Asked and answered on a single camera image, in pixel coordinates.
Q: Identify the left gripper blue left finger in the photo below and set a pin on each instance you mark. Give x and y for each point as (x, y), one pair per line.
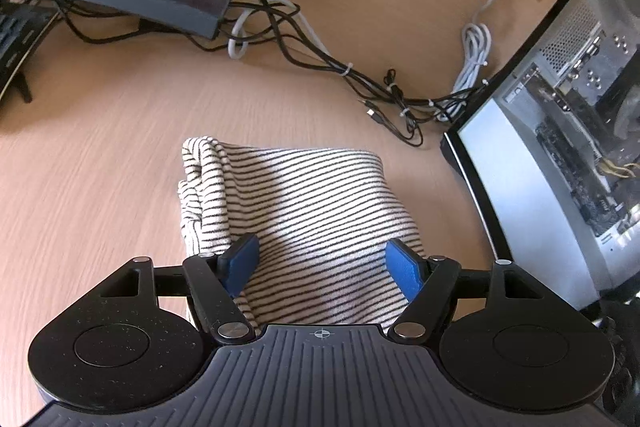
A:
(215, 282)

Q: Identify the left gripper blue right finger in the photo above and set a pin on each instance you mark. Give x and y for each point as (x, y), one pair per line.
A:
(428, 285)

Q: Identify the striped beige sweater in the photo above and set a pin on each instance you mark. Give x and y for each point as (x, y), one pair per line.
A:
(322, 216)

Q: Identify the white glass PC case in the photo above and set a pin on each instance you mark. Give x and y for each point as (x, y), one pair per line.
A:
(549, 151)

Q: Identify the black mechanical keyboard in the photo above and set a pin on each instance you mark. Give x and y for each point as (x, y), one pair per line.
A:
(23, 26)

